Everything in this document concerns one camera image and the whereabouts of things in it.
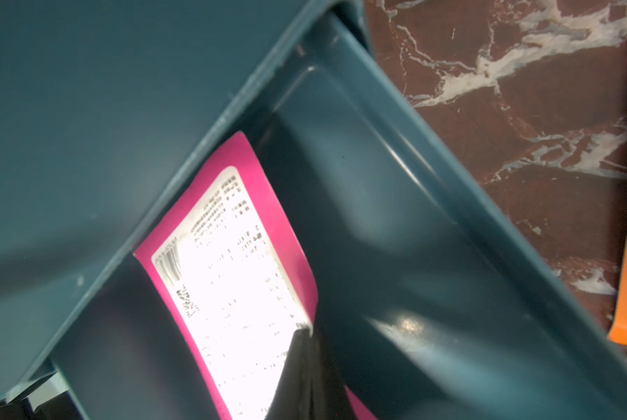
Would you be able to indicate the teal drawer cabinet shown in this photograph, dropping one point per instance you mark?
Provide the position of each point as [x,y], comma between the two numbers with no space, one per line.
[107,109]

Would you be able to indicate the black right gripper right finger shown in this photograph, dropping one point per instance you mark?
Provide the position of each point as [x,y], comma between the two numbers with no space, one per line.
[329,399]

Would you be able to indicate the pink seed bag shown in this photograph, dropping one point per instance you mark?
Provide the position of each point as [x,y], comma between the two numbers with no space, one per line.
[231,271]

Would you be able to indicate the teal drawer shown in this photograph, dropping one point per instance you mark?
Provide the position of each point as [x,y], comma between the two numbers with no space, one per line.
[432,304]

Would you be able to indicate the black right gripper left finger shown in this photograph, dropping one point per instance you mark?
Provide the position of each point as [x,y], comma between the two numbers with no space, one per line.
[293,396]

